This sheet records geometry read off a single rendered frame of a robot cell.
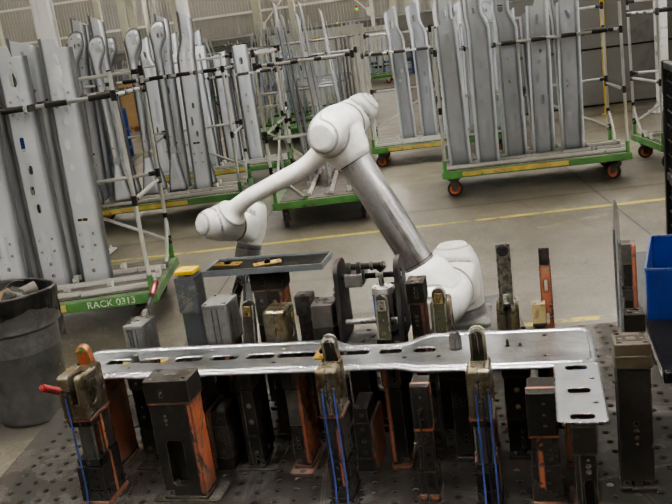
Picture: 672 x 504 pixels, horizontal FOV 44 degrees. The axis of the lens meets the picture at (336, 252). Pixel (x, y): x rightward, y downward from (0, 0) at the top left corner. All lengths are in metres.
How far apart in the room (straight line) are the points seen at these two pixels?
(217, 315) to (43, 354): 2.42
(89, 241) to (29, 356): 1.77
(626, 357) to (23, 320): 3.32
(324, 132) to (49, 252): 4.13
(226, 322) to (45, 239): 4.08
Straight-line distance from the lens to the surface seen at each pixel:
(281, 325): 2.30
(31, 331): 4.60
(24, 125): 6.28
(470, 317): 2.76
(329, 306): 2.29
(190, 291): 2.57
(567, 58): 9.51
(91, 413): 2.22
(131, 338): 2.50
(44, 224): 6.32
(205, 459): 2.20
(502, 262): 2.19
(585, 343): 2.09
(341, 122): 2.47
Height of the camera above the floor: 1.78
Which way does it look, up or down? 14 degrees down
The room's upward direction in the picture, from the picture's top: 8 degrees counter-clockwise
